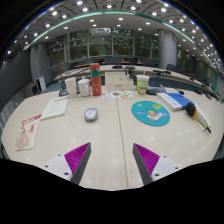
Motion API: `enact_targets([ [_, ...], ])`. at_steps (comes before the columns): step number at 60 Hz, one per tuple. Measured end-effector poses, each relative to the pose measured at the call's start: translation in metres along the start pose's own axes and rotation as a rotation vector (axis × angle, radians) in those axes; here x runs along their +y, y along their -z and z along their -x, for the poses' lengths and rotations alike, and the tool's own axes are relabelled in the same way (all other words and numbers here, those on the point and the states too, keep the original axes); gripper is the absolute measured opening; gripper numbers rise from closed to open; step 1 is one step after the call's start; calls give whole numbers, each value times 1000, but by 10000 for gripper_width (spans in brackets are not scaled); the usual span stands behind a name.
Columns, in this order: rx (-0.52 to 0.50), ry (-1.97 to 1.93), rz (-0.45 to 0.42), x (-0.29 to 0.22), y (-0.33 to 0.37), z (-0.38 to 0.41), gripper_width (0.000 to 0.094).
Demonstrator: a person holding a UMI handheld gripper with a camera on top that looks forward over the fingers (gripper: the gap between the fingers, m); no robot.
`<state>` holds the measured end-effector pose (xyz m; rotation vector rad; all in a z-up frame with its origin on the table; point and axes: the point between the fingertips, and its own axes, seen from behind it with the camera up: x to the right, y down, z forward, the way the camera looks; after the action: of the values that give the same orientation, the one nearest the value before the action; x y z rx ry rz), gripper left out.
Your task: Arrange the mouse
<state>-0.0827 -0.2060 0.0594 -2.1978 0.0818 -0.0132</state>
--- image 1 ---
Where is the group of ceiling lights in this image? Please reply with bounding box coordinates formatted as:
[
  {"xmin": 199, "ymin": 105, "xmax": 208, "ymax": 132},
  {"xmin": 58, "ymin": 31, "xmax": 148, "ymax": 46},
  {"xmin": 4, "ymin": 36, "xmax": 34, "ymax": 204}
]
[{"xmin": 6, "ymin": 0, "xmax": 224, "ymax": 76}]

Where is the stack of white paper cups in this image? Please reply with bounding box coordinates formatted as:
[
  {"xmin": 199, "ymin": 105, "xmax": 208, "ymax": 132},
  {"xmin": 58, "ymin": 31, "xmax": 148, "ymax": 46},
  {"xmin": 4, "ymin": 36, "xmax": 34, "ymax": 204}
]
[{"xmin": 64, "ymin": 76, "xmax": 79, "ymax": 99}]

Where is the round teal cartoon mouse pad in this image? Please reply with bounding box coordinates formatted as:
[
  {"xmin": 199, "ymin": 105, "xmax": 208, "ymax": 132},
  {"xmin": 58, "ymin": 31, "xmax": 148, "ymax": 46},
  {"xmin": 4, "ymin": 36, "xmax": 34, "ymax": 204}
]
[{"xmin": 130, "ymin": 100, "xmax": 171, "ymax": 127}]

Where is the green printed cup with straw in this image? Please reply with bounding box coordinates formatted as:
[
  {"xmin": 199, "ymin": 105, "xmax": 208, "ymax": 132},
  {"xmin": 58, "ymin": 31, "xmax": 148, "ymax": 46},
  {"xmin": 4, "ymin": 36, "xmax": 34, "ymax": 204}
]
[{"xmin": 135, "ymin": 74, "xmax": 151, "ymax": 96}]

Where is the white printed paper sheet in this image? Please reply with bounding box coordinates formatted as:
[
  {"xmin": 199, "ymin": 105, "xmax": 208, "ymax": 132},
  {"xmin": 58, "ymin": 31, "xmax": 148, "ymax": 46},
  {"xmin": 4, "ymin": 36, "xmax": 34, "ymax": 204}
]
[{"xmin": 40, "ymin": 96, "xmax": 70, "ymax": 121}]

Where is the red and white booklet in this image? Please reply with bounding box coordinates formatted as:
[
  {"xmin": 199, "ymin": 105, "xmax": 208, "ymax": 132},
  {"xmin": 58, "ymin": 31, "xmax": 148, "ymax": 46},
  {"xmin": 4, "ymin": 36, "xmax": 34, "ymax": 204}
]
[{"xmin": 15, "ymin": 113, "xmax": 43, "ymax": 152}]

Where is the blue and white book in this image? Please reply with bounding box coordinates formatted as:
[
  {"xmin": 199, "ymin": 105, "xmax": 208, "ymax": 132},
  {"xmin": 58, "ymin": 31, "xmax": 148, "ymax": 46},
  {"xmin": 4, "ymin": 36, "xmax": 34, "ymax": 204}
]
[{"xmin": 156, "ymin": 92, "xmax": 194, "ymax": 112}]

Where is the dark conference desk unit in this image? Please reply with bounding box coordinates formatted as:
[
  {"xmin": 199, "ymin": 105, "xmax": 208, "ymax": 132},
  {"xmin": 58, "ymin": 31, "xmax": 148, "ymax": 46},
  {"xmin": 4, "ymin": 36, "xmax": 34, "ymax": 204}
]
[
  {"xmin": 145, "ymin": 83, "xmax": 167, "ymax": 96},
  {"xmin": 58, "ymin": 81, "xmax": 67, "ymax": 98}
]

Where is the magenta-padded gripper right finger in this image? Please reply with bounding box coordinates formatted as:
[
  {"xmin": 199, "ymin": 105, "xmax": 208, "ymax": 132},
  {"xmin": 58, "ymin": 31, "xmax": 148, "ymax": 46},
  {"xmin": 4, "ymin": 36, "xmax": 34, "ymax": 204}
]
[{"xmin": 132, "ymin": 143, "xmax": 183, "ymax": 186}]

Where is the white paper under microphone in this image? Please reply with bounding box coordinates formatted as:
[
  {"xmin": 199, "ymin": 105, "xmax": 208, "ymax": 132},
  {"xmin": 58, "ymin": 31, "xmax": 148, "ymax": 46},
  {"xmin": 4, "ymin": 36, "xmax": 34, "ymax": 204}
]
[{"xmin": 193, "ymin": 101, "xmax": 212, "ymax": 132}]

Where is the red bottle with green band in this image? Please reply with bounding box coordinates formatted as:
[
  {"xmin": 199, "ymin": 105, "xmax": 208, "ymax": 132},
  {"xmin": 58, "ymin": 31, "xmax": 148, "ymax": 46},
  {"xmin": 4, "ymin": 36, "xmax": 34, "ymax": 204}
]
[{"xmin": 89, "ymin": 62, "xmax": 103, "ymax": 97}]

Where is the white desk organizer box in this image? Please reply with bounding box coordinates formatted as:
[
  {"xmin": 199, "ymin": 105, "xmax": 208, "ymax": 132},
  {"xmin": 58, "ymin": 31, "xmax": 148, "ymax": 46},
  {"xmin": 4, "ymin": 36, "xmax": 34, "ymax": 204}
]
[{"xmin": 104, "ymin": 72, "xmax": 135, "ymax": 92}]

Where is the long curved conference desk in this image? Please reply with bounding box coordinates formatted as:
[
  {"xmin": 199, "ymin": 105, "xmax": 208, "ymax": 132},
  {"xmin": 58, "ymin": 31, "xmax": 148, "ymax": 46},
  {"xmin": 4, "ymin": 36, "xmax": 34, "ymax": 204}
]
[{"xmin": 53, "ymin": 64, "xmax": 221, "ymax": 99}]

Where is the pink translucent pouch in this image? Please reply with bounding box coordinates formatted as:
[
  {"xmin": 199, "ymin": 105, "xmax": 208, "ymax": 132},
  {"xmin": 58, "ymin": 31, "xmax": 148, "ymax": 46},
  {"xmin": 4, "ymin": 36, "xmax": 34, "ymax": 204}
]
[{"xmin": 16, "ymin": 128, "xmax": 31, "ymax": 150}]

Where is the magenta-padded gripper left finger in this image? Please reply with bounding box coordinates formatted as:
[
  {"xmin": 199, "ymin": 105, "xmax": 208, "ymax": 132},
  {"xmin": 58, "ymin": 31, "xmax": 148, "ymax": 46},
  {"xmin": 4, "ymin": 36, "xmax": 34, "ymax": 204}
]
[{"xmin": 42, "ymin": 142, "xmax": 92, "ymax": 186}]

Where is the white lidded mug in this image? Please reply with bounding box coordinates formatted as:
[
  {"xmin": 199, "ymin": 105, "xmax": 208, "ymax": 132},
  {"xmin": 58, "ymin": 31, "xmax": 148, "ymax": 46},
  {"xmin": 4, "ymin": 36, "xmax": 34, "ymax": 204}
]
[{"xmin": 77, "ymin": 75, "xmax": 92, "ymax": 98}]

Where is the group of dark office chairs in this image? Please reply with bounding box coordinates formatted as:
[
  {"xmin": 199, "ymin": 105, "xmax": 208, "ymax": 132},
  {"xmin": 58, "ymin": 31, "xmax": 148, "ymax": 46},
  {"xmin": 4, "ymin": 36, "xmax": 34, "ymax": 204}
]
[{"xmin": 68, "ymin": 55, "xmax": 214, "ymax": 88}]

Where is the silver grey computer mouse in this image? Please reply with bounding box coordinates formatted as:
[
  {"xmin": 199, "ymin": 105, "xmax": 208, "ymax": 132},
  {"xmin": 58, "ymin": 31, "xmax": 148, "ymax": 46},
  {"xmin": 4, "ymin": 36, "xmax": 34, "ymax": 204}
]
[{"xmin": 84, "ymin": 107, "xmax": 99, "ymax": 123}]

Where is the colourful sticker sheet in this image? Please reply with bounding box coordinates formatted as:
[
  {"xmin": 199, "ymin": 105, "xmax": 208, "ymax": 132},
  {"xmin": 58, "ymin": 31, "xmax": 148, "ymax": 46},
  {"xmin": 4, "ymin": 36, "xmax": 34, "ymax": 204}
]
[{"xmin": 101, "ymin": 89, "xmax": 134, "ymax": 100}]

